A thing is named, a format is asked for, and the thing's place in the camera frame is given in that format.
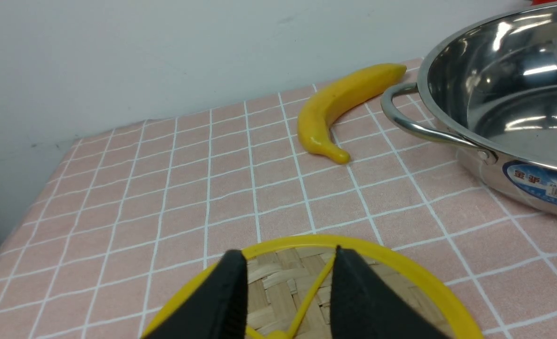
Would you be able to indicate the yellow plastic banana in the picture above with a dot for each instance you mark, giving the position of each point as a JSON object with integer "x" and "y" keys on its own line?
{"x": 326, "y": 106}

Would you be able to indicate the pink checkered tablecloth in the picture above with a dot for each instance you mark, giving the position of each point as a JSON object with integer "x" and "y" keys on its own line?
{"x": 130, "y": 215}

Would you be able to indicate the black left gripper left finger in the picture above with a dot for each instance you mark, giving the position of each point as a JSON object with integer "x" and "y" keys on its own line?
{"x": 213, "y": 305}

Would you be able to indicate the yellow woven bamboo steamer lid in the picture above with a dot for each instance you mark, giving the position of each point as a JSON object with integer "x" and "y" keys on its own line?
{"x": 289, "y": 285}

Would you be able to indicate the stainless steel pot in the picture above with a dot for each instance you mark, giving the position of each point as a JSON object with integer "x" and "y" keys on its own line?
{"x": 490, "y": 91}

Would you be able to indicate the red bell pepper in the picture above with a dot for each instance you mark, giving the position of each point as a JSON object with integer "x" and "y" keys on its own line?
{"x": 541, "y": 2}

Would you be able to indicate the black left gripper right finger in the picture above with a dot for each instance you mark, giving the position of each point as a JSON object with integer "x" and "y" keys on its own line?
{"x": 367, "y": 303}

